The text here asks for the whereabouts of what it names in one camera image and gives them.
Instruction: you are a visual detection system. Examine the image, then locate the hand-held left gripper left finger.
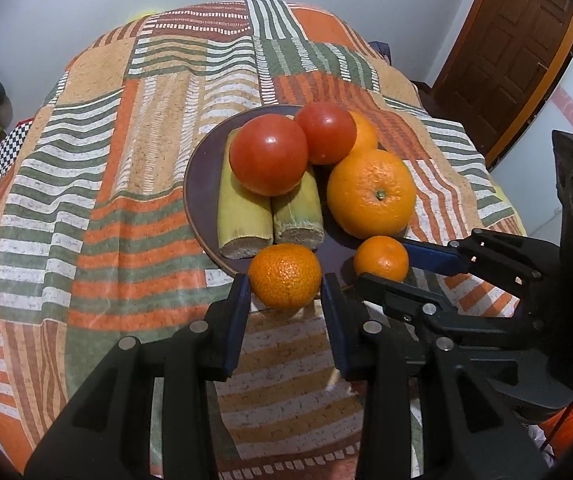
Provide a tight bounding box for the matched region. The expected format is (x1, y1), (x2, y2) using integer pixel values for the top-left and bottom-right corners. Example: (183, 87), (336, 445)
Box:
(24, 274), (252, 480)

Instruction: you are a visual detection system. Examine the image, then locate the small mandarin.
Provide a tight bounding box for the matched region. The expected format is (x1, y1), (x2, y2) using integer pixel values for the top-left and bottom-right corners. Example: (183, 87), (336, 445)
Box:
(353, 235), (410, 283)
(249, 243), (323, 310)

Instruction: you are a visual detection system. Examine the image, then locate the wooden door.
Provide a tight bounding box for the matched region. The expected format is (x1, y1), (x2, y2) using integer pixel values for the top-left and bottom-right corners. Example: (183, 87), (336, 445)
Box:
(433, 0), (573, 163)

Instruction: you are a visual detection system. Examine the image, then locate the checkered cloth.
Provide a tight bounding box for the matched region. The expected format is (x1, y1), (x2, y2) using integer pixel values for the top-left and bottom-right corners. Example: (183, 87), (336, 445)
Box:
(0, 120), (35, 169)

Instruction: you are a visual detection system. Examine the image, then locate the purple plate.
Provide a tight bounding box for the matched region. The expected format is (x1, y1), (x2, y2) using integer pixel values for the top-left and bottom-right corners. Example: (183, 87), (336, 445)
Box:
(184, 104), (412, 286)

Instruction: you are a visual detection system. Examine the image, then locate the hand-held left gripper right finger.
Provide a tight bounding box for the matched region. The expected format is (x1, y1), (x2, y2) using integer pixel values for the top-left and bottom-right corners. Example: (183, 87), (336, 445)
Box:
(320, 272), (552, 480)

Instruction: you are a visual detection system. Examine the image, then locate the red tomato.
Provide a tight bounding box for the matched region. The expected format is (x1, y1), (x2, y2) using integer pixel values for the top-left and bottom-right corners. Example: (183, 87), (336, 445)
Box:
(295, 102), (357, 166)
(229, 114), (310, 197)

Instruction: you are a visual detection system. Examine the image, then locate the large orange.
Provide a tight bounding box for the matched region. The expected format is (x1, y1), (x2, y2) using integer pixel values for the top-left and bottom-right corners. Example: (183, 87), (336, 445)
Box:
(326, 149), (417, 240)
(349, 111), (380, 156)

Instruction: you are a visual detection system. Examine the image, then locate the striped patchwork blanket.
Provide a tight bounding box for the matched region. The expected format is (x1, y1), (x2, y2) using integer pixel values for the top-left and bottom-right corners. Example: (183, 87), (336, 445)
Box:
(0, 0), (527, 480)

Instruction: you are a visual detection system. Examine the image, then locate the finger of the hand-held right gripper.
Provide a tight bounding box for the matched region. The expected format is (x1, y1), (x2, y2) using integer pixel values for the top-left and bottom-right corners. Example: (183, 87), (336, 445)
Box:
(356, 273), (538, 345)
(400, 228), (543, 287)

